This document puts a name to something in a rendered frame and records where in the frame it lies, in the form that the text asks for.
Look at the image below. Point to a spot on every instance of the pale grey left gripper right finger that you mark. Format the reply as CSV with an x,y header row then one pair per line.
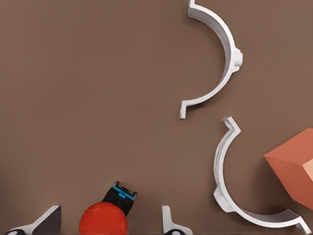
x,y
168,221

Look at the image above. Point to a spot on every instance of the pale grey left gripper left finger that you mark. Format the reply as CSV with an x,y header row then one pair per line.
x,y
44,222

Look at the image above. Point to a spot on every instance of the red push button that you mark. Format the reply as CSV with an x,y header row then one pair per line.
x,y
104,219

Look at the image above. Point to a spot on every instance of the orange block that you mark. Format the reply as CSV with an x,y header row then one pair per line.
x,y
291,169

